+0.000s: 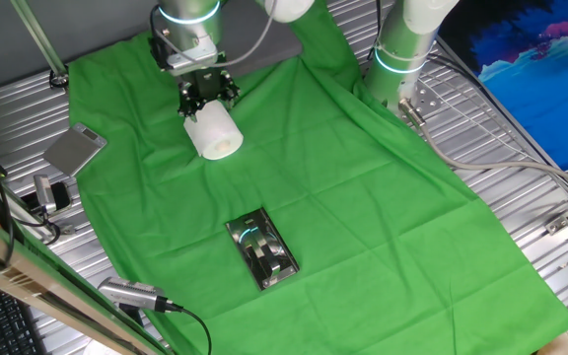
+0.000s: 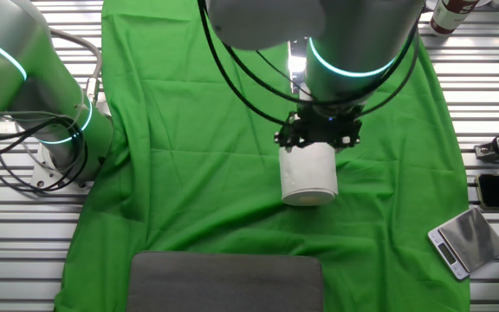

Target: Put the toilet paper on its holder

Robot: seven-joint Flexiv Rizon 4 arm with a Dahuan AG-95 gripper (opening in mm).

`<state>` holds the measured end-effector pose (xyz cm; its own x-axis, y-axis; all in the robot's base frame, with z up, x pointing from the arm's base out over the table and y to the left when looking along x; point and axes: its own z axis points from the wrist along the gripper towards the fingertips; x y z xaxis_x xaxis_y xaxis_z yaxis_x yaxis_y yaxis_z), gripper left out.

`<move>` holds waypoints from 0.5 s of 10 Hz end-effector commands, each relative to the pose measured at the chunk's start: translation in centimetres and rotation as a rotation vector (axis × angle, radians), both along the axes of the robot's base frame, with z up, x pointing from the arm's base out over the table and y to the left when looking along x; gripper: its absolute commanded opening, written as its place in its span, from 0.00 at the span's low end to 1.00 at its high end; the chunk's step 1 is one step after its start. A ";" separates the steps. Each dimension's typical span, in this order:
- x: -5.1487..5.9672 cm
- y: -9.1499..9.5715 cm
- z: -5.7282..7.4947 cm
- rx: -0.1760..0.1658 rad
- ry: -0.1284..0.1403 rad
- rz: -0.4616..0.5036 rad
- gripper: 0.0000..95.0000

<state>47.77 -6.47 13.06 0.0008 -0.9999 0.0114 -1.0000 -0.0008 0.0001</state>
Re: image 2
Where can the red and white bottle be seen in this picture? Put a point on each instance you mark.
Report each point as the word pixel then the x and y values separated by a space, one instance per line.
pixel 449 17

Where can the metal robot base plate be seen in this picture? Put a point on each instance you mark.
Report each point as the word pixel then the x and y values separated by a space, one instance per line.
pixel 43 171

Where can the green cloth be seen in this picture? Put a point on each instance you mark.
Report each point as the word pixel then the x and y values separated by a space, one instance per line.
pixel 189 173

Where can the silver digital kitchen scale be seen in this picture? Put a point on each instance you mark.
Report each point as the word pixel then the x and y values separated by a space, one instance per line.
pixel 470 238

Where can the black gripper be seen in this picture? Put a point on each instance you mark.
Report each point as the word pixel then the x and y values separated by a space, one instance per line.
pixel 323 125

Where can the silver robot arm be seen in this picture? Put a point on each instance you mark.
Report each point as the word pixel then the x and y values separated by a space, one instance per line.
pixel 353 34

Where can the grey flat pad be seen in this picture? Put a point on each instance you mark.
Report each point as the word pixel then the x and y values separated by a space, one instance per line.
pixel 223 281

